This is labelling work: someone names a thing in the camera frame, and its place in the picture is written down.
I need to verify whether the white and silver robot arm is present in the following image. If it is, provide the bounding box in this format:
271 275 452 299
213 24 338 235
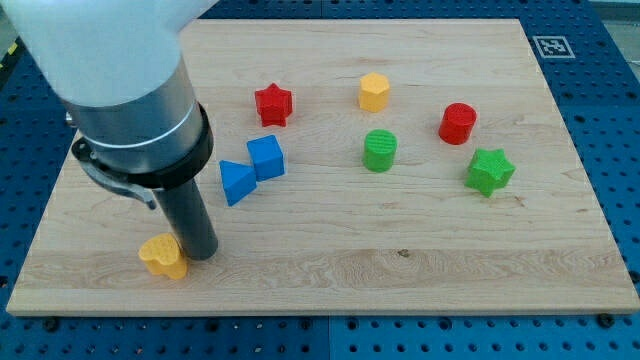
1 0 217 208

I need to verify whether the blue cube block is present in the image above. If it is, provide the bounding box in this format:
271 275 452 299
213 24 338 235
247 135 285 182

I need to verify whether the red star block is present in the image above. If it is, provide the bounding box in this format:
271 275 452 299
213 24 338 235
254 83 293 127

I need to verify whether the green star block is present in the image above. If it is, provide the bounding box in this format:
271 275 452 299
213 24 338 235
465 148 516 198

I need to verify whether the light wooden board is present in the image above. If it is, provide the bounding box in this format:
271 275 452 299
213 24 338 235
7 19 639 317

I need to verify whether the green cylinder block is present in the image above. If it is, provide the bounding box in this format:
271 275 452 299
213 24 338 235
362 129 398 172

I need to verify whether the blue triangle block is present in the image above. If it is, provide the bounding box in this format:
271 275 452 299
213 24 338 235
219 160 257 206

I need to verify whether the yellow hexagon block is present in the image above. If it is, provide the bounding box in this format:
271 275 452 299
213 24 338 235
358 72 390 112

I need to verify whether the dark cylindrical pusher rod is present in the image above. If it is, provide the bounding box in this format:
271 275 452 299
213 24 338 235
153 179 218 261

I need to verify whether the red cylinder block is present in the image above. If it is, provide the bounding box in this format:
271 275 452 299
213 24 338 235
438 103 477 145

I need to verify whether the yellow heart block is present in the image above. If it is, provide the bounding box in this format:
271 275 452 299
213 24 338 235
138 233 188 280

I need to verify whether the white fiducial marker tag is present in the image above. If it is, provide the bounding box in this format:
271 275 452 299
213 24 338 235
532 35 575 59

